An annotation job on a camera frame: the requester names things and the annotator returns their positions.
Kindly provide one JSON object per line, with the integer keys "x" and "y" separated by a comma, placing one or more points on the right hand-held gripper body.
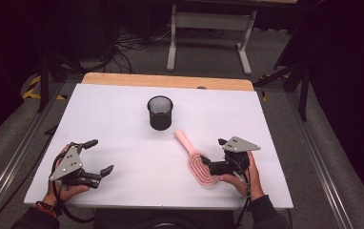
{"x": 238, "y": 144}

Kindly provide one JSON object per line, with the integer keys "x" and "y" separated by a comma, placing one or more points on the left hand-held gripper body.
{"x": 70, "y": 163}

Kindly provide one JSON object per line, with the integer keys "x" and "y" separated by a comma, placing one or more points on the black mesh pen holder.
{"x": 160, "y": 119}

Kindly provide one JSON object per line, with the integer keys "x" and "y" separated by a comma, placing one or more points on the person's left hand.
{"x": 63, "y": 192}

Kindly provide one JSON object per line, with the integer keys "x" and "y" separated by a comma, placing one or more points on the person's right hand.
{"x": 253, "y": 184}

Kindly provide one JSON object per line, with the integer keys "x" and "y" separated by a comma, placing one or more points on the white table sheet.
{"x": 145, "y": 165}

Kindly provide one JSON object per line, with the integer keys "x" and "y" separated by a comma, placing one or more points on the person's lap in dark clothing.
{"x": 164, "y": 220}

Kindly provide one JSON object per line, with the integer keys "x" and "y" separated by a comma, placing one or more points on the black metal stand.
{"x": 303, "y": 92}
{"x": 45, "y": 82}

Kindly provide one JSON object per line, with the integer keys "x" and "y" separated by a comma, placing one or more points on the yellow and black floor tape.
{"x": 32, "y": 89}

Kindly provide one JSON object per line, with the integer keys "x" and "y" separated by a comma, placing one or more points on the aluminium rail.
{"x": 15, "y": 162}
{"x": 321, "y": 171}

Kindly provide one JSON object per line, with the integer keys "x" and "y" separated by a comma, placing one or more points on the white metal desk frame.
{"x": 213, "y": 21}

